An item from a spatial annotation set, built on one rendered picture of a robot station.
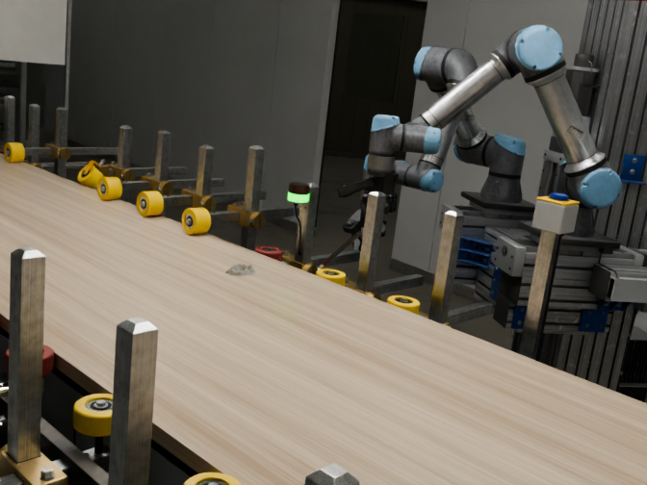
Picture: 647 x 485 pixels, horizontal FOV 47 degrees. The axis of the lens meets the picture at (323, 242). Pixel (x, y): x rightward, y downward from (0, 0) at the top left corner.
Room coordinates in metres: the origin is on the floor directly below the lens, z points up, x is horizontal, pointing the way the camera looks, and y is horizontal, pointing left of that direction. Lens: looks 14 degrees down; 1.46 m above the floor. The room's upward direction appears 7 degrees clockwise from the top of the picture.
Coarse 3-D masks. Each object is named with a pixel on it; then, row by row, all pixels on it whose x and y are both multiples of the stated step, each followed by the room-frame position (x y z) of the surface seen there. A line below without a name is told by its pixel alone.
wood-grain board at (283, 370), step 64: (0, 192) 2.46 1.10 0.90; (64, 192) 2.58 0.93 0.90; (0, 256) 1.76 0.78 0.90; (64, 256) 1.83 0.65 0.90; (128, 256) 1.89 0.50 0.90; (192, 256) 1.97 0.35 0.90; (256, 256) 2.04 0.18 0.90; (0, 320) 1.39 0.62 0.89; (64, 320) 1.39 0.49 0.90; (192, 320) 1.48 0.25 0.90; (256, 320) 1.52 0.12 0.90; (320, 320) 1.57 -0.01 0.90; (384, 320) 1.62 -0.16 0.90; (192, 384) 1.18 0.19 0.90; (256, 384) 1.21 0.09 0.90; (320, 384) 1.24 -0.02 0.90; (384, 384) 1.27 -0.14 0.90; (448, 384) 1.30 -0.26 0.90; (512, 384) 1.34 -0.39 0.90; (576, 384) 1.38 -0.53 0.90; (192, 448) 0.97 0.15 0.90; (256, 448) 0.99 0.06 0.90; (320, 448) 1.01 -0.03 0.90; (384, 448) 1.03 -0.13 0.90; (448, 448) 1.06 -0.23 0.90; (512, 448) 1.08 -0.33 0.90; (576, 448) 1.11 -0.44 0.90; (640, 448) 1.13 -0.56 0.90
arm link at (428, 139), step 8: (408, 128) 2.09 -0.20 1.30; (416, 128) 2.09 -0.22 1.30; (424, 128) 2.09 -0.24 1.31; (432, 128) 2.10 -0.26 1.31; (408, 136) 2.07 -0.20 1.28; (416, 136) 2.07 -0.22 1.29; (424, 136) 2.08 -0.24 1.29; (432, 136) 2.08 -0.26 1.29; (440, 136) 2.09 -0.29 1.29; (408, 144) 2.07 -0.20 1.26; (416, 144) 2.07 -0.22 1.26; (424, 144) 2.07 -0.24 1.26; (432, 144) 2.08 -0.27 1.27; (416, 152) 2.10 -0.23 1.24; (424, 152) 2.09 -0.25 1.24; (432, 152) 2.09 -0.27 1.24
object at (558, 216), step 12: (540, 204) 1.64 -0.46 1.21; (552, 204) 1.62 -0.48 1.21; (564, 204) 1.60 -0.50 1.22; (576, 204) 1.64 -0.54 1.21; (540, 216) 1.63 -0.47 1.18; (552, 216) 1.62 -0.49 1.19; (564, 216) 1.60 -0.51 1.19; (576, 216) 1.65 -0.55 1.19; (540, 228) 1.63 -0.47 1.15; (552, 228) 1.61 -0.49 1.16; (564, 228) 1.61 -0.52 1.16
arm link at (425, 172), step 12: (456, 48) 2.54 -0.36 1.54; (456, 60) 2.49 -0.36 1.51; (468, 60) 2.49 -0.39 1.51; (456, 72) 2.47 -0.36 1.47; (468, 72) 2.47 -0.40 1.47; (456, 84) 2.46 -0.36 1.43; (456, 120) 2.44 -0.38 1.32; (444, 132) 2.42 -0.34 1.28; (444, 144) 2.41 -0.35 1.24; (432, 156) 2.40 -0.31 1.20; (444, 156) 2.42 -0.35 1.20; (408, 168) 2.43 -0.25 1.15; (420, 168) 2.40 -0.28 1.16; (432, 168) 2.39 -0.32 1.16; (408, 180) 2.41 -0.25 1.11; (420, 180) 2.38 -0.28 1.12; (432, 180) 2.36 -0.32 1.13
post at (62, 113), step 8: (56, 112) 3.17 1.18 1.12; (64, 112) 3.16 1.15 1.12; (56, 120) 3.17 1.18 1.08; (64, 120) 3.17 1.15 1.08; (56, 128) 3.17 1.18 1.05; (64, 128) 3.17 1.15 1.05; (56, 136) 3.17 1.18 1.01; (64, 136) 3.17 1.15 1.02; (56, 144) 3.17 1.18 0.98; (64, 144) 3.17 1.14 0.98; (56, 160) 3.16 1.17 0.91; (64, 160) 3.17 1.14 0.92; (56, 168) 3.16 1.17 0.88; (64, 168) 3.17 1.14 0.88; (64, 176) 3.17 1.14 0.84
